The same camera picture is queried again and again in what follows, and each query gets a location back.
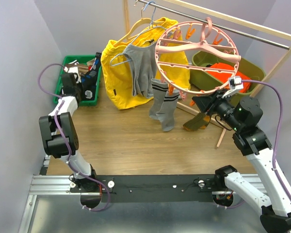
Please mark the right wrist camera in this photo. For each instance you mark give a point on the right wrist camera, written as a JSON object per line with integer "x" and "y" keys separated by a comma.
{"x": 235, "y": 86}

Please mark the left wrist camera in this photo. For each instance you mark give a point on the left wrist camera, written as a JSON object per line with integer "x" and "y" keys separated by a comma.
{"x": 75, "y": 71}

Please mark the grey tank top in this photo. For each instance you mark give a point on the grey tank top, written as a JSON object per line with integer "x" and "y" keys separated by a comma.
{"x": 143, "y": 68}

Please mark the pink round clip hanger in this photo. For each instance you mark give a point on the pink round clip hanger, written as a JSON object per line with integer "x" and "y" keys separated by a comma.
{"x": 165, "y": 45}

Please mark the wooden clothes hanger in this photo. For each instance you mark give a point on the wooden clothes hanger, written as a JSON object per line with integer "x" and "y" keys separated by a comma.
{"x": 126, "y": 18}

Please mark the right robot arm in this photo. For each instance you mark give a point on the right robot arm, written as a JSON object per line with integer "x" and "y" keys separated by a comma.
{"x": 273, "y": 207}

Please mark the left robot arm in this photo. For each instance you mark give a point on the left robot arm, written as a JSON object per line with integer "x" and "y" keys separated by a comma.
{"x": 59, "y": 136}

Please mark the blue wire hanger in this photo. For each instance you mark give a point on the blue wire hanger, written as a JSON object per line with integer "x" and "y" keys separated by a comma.
{"x": 135, "y": 43}

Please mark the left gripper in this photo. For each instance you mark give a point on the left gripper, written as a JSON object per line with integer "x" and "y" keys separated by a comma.
{"x": 78, "y": 85}

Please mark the olive striped sock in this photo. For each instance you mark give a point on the olive striped sock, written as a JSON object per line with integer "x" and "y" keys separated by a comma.
{"x": 201, "y": 121}
{"x": 188, "y": 125}

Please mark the yellow shorts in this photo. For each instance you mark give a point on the yellow shorts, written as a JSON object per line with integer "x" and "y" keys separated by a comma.
{"x": 116, "y": 70}

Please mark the black patterned sock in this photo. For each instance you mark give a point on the black patterned sock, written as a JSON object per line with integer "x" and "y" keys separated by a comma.
{"x": 89, "y": 79}

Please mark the brown striped sock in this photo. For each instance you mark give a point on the brown striped sock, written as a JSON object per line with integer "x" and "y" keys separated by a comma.
{"x": 81, "y": 67}

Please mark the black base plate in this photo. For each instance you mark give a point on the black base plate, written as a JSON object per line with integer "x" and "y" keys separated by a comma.
{"x": 150, "y": 188}

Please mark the olive green plastic bin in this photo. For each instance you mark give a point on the olive green plastic bin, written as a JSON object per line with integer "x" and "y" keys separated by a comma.
{"x": 209, "y": 79}

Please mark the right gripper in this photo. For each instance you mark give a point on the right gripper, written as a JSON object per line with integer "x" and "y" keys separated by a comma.
{"x": 208, "y": 103}

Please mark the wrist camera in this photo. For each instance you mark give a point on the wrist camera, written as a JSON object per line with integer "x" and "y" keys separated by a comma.
{"x": 235, "y": 86}
{"x": 75, "y": 71}

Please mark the metal hanging rail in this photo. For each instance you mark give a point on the metal hanging rail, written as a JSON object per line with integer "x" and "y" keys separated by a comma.
{"x": 247, "y": 35}

